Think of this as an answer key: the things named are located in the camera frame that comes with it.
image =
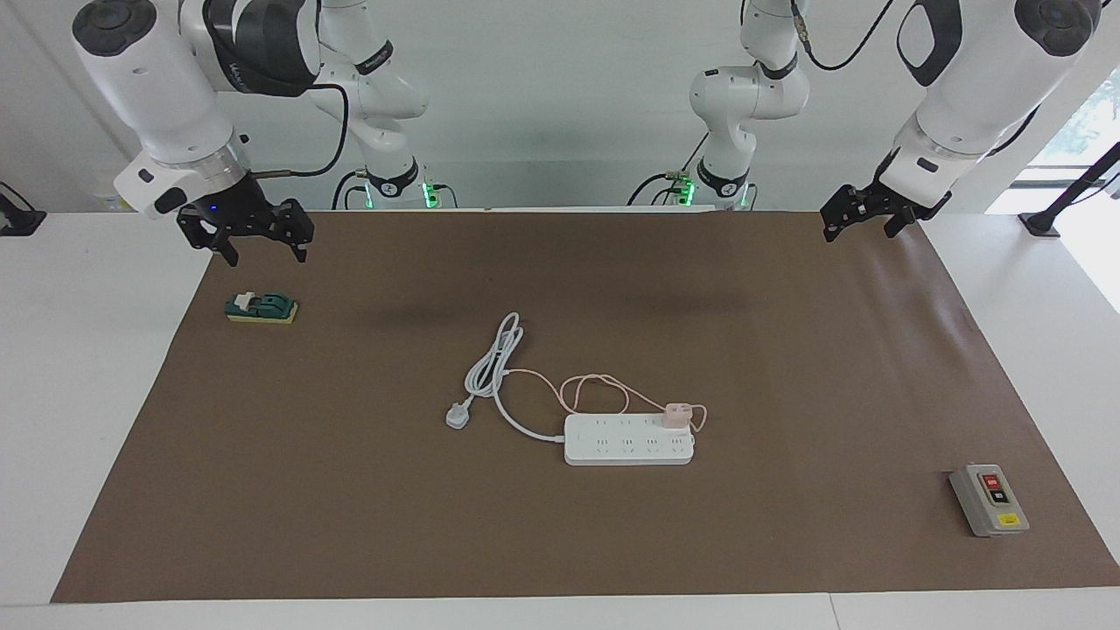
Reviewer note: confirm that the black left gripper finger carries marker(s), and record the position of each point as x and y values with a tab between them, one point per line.
842	210
898	223

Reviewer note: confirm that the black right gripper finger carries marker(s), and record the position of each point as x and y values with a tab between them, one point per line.
300	227
227	249

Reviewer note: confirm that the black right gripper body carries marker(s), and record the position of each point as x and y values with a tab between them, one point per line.
236	210

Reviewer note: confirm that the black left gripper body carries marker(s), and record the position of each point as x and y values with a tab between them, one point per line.
892	203

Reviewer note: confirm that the pink charger adapter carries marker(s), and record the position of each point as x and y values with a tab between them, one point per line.
676	416

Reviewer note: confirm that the white power strip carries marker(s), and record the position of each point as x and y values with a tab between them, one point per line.
612	448

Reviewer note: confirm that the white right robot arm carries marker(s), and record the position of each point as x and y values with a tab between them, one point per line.
157	87

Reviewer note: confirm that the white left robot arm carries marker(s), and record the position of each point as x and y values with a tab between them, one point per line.
971	79

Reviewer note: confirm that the green circuit board module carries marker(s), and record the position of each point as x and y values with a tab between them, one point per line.
262	308

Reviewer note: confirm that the black desk stand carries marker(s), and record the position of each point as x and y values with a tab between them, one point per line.
19	219
1067	192

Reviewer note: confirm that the brown table mat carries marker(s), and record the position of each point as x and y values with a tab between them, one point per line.
350	481

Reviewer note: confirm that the grey push-button switch box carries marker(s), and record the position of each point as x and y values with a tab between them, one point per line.
989	507

